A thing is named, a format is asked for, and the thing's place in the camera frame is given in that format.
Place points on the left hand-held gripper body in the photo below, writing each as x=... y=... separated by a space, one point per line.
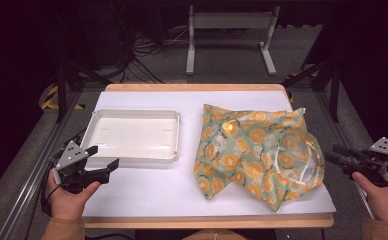
x=71 y=160

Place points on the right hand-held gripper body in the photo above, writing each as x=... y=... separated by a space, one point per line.
x=378 y=163

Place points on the white plastic tray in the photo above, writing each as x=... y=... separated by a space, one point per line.
x=132 y=136

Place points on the orange print plastic bag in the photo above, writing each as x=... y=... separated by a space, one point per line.
x=258 y=156

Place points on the person's left hand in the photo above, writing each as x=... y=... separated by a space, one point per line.
x=67 y=203

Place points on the white table sheet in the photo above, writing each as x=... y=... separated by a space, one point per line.
x=148 y=190

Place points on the black metal stand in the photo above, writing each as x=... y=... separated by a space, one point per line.
x=62 y=86
x=333 y=86

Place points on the yellow black hazard tape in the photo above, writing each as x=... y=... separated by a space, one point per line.
x=50 y=98

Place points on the person's tan clothing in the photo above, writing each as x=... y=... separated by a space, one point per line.
x=215 y=235

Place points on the aluminium rail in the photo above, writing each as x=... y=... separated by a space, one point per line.
x=335 y=123
x=32 y=180

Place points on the white metal stand frame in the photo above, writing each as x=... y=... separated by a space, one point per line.
x=232 y=20

